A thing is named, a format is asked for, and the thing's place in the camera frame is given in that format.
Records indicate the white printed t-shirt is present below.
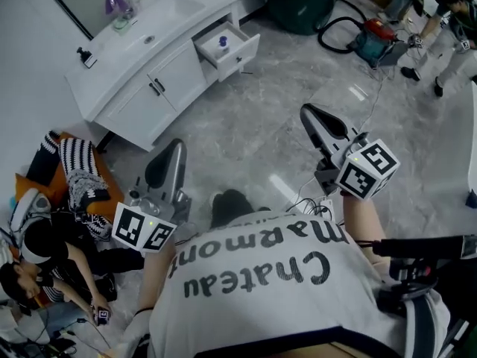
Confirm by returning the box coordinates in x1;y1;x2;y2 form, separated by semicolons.
122;214;452;358

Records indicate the black knob on white box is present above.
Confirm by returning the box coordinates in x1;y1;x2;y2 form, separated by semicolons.
76;46;98;69

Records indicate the red and teal vacuum cleaner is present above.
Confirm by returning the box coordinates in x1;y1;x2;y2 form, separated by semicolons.
350;17;409;69

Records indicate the white grey handheld device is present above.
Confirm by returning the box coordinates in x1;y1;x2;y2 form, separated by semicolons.
10;188;52;238

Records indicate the black chest-mounted device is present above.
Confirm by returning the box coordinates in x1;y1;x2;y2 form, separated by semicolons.
372;234;477;313

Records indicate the white vanity cabinet with sink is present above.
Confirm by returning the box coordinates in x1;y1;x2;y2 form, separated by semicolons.
65;0;262;152

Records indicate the dark green white bathtub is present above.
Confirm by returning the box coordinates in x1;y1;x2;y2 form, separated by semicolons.
253;0;351;36

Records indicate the black vacuum hose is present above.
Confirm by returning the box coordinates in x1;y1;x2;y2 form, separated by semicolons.
316;0;368;54

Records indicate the thin floor cable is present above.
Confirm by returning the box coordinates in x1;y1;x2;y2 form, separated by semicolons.
358;62;397;133

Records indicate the purple hair dryer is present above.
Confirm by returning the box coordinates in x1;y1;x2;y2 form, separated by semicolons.
104;0;135;16

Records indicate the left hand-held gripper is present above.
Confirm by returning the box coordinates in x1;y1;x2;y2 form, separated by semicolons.
110;138;193;254

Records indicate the orange cushion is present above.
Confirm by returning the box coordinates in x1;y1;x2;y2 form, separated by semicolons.
14;131;126;219

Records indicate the black cushion with white zigzag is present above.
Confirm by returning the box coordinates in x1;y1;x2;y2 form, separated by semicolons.
25;129;63;183

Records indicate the grey harness strap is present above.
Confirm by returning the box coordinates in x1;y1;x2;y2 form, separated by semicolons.
405;292;450;358

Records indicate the black white striped knit cloth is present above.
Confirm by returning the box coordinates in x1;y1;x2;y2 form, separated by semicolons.
59;136;113;216

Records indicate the white power strip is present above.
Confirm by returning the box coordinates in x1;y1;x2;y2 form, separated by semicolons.
316;198;336;219

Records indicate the white floor-standing fixture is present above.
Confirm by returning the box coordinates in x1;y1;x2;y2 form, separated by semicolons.
467;75;477;209

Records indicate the person's left forearm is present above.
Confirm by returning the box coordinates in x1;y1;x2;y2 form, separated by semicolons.
134;245;177;313

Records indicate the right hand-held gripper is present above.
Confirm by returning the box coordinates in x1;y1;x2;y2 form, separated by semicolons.
300;104;402;201

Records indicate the white drawer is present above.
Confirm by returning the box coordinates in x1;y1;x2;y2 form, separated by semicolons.
193;22;262;84

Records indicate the white cabinet door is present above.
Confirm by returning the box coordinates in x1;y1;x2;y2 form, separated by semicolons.
95;75;179;151
147;39;209;113

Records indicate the person's leg in black trousers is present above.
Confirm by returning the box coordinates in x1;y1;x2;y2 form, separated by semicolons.
209;189;251;231

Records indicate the person's right forearm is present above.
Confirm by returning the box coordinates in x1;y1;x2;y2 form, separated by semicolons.
341;195;391;271

